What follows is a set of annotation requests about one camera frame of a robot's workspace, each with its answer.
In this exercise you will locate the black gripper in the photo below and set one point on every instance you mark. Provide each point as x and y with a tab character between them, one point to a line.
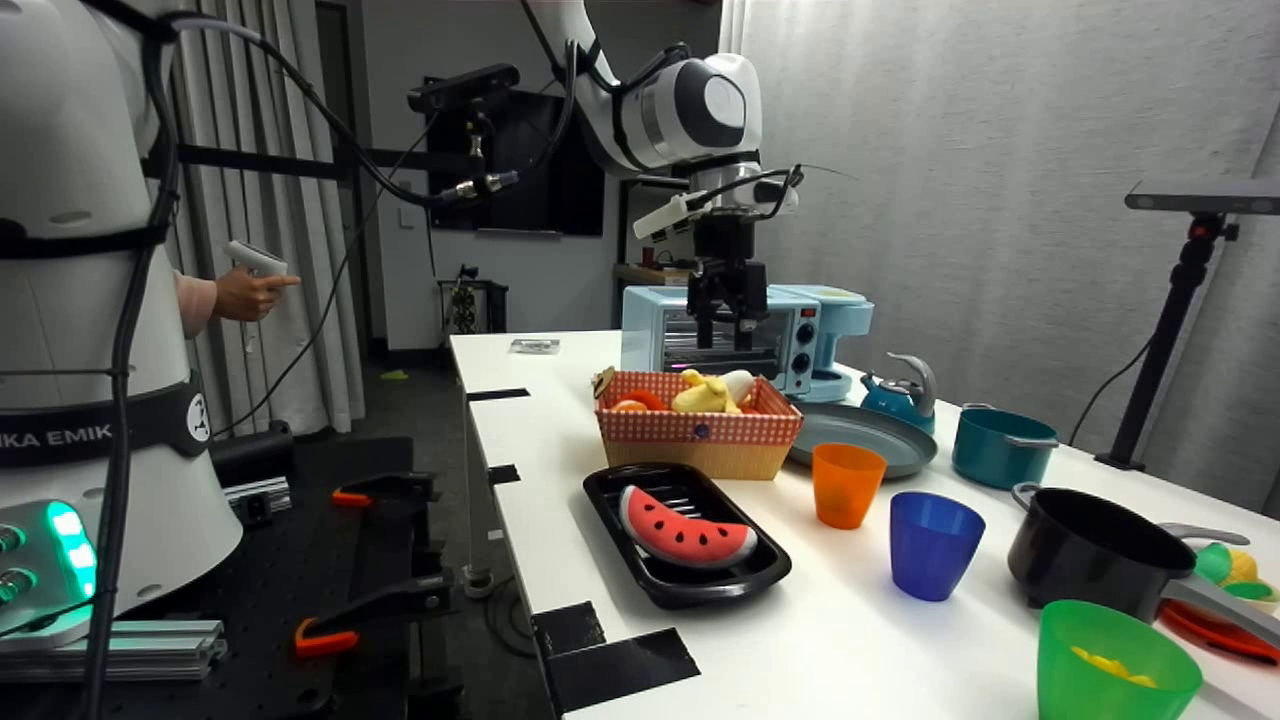
726	244

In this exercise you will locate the yellow banana plushie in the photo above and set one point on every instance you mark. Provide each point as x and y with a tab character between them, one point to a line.
702	394

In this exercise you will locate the watermelon slice plushie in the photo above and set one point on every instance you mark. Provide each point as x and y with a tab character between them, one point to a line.
685	530

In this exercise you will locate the white handheld controller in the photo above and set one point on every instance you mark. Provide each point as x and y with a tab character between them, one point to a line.
259	259

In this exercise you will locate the person forearm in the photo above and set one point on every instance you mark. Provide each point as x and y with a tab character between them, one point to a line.
199	303

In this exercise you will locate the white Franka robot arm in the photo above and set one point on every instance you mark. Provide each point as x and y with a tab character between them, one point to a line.
66	266

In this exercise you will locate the red plushie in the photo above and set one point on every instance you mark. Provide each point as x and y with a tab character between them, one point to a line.
769	399

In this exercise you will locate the orange slice plushie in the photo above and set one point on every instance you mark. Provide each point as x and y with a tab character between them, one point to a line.
638	399

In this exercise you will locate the orange checkered box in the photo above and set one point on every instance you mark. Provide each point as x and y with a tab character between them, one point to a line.
692	439

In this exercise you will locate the black plastic tray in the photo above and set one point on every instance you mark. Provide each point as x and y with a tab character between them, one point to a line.
626	485

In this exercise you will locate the person hand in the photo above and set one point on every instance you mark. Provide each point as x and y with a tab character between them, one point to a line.
251	293

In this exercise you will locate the light blue toy oven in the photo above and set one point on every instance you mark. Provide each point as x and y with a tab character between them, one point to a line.
824	321

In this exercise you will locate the teal toy kettle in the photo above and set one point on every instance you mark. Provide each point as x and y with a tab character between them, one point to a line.
898	402

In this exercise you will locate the grey-blue toy plate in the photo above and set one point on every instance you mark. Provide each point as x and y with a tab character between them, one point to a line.
864	443

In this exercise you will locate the orange plastic cup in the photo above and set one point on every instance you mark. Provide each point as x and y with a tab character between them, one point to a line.
846	485

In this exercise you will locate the black monitor panel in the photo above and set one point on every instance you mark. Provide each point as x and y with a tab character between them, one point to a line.
534	184

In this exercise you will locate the black tape strip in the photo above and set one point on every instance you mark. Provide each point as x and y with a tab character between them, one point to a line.
498	394

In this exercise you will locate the small black tape piece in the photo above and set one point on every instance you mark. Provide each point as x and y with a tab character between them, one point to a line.
500	475

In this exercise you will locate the teal toy pot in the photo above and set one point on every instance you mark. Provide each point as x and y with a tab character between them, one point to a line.
1003	449

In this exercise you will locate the grey pleated curtain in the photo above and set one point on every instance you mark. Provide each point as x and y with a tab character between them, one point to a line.
305	332
1003	163

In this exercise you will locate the blue plastic cup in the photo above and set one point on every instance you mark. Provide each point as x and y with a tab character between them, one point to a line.
932	550

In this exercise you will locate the large black tape patch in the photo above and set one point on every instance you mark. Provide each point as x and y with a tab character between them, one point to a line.
614	661

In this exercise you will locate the black toy pot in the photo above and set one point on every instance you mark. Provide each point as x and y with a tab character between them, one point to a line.
1084	554

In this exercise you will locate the black tripod stand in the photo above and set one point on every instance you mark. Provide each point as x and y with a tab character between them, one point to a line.
1173	306

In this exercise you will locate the yellow toy piece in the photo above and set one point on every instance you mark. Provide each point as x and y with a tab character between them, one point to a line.
1114	666

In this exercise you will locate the green plastic cup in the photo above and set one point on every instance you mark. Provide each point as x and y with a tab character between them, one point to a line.
1114	694

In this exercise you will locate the green and yellow toy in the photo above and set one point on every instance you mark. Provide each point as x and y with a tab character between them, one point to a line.
1227	565

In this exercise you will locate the red toy utensil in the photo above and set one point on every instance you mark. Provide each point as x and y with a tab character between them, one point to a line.
1222	634

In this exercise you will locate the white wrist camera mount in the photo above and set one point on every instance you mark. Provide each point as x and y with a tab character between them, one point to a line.
667	207

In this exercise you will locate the black camera bar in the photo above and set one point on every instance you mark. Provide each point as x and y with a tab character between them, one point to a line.
460	85

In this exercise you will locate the aluminium profile rail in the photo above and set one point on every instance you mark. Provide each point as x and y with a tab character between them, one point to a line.
146	650

